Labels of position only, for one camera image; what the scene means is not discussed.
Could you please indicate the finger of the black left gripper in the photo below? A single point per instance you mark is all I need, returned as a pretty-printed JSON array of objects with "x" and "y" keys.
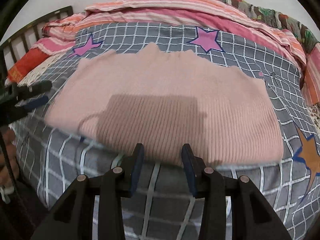
[
  {"x": 33, "y": 104},
  {"x": 26, "y": 92}
]

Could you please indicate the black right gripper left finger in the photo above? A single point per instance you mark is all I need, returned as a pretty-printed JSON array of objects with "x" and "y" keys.
[{"x": 72, "y": 215}]

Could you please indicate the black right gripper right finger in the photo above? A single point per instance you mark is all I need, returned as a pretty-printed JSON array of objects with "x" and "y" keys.
[{"x": 252, "y": 215}]

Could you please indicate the pink knit sweater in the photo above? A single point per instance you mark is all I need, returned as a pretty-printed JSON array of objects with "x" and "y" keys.
[{"x": 165, "y": 100}]

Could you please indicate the red pillow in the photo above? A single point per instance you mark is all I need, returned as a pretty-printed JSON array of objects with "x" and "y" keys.
[{"x": 26, "y": 64}]

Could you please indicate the dark wooden headboard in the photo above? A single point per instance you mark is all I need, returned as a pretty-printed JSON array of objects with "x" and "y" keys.
[{"x": 20, "y": 42}]

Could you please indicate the floral bed sheet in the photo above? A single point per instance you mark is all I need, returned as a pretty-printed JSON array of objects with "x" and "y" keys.
[{"x": 32, "y": 76}]

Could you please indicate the pink orange striped blanket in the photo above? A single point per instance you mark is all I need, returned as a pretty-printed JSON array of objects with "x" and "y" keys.
[{"x": 266, "y": 26}]

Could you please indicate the grey checked star quilt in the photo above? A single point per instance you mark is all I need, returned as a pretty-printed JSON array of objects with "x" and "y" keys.
[{"x": 162, "y": 207}]

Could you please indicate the floral patchwork quilt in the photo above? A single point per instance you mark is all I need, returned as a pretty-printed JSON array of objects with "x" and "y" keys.
[{"x": 262, "y": 7}]

